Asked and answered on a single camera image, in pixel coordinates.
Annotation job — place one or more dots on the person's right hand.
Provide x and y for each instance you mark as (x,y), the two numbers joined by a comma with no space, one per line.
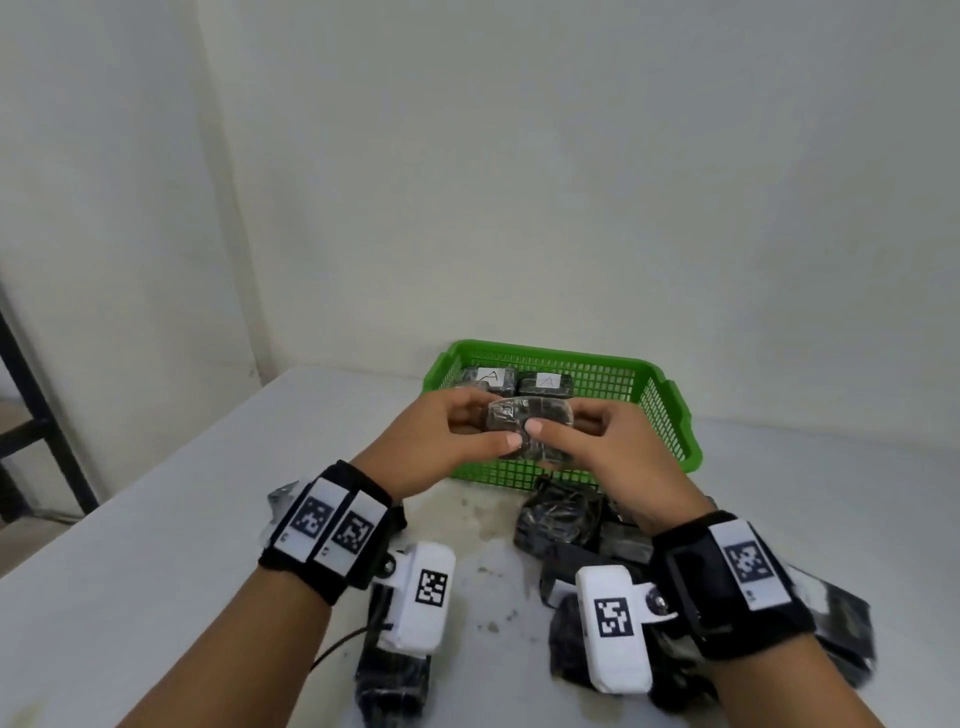
(630,472)

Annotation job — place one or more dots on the person's left hand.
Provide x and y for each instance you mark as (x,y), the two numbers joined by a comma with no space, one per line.
(420,450)

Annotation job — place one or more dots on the green plastic basket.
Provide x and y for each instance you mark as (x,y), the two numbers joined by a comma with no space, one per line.
(495,474)

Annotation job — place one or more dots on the black packets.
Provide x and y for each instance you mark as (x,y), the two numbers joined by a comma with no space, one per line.
(555,517)

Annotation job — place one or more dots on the person's right forearm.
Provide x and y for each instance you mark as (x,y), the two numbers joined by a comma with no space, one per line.
(780,690)

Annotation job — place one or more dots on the person's left forearm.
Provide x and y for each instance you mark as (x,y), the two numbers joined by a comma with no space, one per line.
(240,660)

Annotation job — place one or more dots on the black wristband with marker tags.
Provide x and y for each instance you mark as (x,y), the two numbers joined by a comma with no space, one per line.
(315,521)
(697,585)

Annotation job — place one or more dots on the dark wooden frame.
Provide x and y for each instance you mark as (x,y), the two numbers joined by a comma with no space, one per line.
(67,457)

